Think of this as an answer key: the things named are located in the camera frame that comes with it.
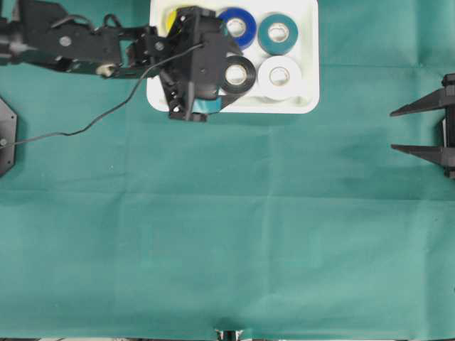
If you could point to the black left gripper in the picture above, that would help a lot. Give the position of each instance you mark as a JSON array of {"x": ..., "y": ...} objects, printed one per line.
[{"x": 199, "y": 45}]

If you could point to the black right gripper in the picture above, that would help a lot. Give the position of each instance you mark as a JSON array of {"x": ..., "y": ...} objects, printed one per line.
[{"x": 442, "y": 156}]

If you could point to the black tape roll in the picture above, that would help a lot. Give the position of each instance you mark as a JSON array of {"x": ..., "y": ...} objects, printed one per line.
[{"x": 239, "y": 75}]

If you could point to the blue tape roll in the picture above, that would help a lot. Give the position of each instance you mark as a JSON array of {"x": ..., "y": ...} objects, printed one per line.
[{"x": 241, "y": 25}]

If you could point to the white tape roll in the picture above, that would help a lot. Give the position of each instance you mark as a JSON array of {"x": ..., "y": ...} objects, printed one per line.
[{"x": 279, "y": 78}]

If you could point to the yellow tape roll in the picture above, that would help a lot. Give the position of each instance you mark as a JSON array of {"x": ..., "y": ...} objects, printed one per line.
[{"x": 170, "y": 19}]

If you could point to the white plastic case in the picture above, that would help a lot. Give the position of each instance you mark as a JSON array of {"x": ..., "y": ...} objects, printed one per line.
[{"x": 305, "y": 52}]

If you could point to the green tape roll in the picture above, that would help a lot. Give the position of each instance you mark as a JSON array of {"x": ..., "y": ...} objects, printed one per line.
[{"x": 277, "y": 34}]

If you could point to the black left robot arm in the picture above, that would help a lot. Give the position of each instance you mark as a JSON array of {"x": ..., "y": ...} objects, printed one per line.
[{"x": 44, "y": 34}]

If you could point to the green table cloth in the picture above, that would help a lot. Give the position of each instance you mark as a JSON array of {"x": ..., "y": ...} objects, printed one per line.
[{"x": 123, "y": 223}]

